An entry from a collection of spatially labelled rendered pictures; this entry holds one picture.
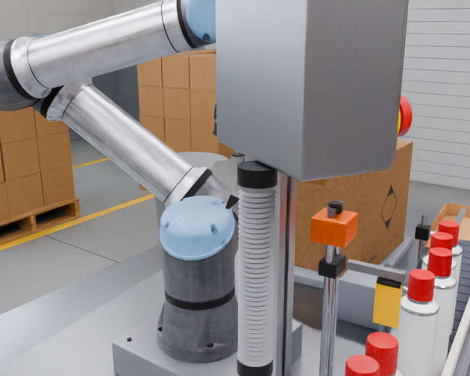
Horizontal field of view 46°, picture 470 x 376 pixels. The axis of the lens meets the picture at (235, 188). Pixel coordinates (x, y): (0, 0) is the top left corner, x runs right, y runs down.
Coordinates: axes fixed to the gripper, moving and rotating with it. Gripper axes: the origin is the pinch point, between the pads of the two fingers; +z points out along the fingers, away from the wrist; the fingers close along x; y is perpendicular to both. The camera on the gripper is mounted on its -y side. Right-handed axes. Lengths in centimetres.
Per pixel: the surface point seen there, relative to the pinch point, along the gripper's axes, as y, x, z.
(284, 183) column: -6.5, 12.9, 3.8
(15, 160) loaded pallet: 178, -260, -91
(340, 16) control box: -6.5, 35.8, 2.1
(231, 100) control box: 0.8, 22.5, 3.2
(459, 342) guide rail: -40.5, -21.6, -1.4
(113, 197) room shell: 139, -351, -131
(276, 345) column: -12.8, -0.6, 16.9
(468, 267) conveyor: -48, -48, -30
